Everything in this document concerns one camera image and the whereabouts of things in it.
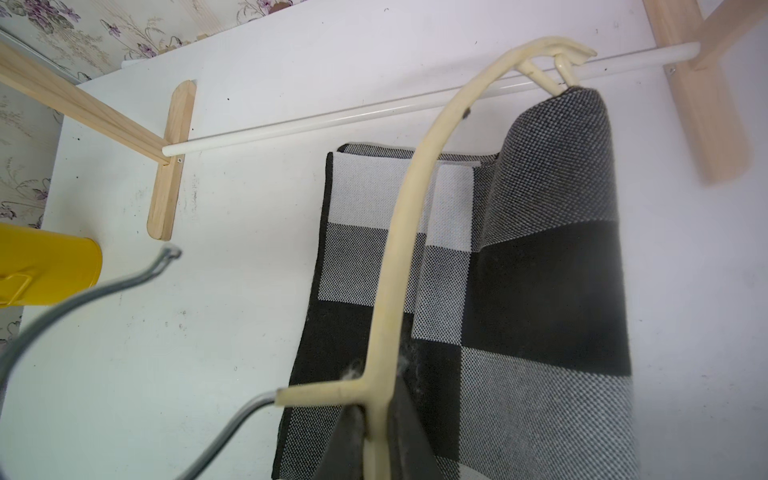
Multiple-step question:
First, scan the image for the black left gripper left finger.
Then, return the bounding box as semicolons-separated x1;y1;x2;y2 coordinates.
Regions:
314;405;365;480

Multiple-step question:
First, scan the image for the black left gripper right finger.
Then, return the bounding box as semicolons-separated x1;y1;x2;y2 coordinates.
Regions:
387;383;443;480

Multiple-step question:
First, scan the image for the black white checkered scarf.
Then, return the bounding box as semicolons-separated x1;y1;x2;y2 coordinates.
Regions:
289;87;639;479

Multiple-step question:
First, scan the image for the yellow pencil cup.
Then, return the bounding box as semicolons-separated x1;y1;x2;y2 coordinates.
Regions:
1;223;102;308

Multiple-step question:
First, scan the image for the wooden clothes rack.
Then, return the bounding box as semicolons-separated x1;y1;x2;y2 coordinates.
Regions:
1;1;767;241

